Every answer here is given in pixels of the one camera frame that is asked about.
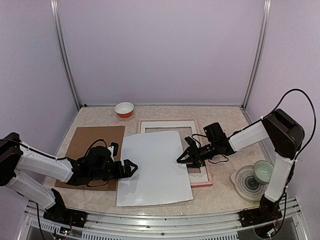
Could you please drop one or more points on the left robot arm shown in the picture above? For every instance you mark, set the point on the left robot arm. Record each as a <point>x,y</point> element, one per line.
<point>18,158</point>

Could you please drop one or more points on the aluminium front rail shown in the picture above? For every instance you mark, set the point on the aluminium front rail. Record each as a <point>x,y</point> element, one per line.
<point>111,226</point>

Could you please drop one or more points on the brown cardboard backing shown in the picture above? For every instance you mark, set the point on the brown cardboard backing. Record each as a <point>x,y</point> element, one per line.
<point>80,142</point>

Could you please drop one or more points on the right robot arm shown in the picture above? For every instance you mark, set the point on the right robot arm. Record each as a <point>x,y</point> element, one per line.
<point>285,134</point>

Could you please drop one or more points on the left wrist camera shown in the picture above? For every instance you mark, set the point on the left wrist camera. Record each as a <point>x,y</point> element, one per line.
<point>114,148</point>

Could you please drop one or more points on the red dark sunset photo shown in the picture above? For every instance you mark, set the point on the red dark sunset photo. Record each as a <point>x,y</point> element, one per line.
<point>159,179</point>

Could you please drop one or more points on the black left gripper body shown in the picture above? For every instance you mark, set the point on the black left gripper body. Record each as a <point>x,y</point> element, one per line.
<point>100,174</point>

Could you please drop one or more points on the green ceramic bowl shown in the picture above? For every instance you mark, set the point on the green ceramic bowl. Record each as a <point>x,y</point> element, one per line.
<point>262,171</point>

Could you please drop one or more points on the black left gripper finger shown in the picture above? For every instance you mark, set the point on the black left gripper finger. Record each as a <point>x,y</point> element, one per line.
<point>125,174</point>
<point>129,166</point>

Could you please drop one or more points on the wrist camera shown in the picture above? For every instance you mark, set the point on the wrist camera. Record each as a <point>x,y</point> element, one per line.
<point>114,148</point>
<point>192,143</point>

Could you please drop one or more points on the left aluminium corner post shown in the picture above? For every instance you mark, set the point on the left aluminium corner post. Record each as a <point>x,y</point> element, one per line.
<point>54,5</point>

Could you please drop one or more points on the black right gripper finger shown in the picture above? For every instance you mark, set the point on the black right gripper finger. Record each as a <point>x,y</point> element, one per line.
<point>188,156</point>
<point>196,164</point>

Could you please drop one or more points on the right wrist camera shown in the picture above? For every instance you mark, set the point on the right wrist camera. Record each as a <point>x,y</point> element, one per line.
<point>192,143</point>

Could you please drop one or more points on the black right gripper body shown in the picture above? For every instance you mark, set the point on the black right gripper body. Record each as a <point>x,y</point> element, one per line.
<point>209,152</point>

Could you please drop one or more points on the right aluminium corner post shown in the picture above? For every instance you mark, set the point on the right aluminium corner post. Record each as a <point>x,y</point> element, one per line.
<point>258,53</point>

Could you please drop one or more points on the pink wooden picture frame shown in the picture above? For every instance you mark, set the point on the pink wooden picture frame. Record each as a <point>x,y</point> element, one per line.
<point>202,183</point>

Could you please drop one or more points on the aluminium corner post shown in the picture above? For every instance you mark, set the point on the aluminium corner post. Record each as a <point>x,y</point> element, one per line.
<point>258,53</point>
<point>54,5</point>

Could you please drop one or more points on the white mat board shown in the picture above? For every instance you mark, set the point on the white mat board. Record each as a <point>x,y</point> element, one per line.
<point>165,123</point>

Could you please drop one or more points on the orange white bowl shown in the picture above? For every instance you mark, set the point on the orange white bowl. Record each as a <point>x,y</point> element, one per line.
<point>124,109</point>

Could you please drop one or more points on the white swirl plate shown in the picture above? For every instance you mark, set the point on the white swirl plate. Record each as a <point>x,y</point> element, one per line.
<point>246,185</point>

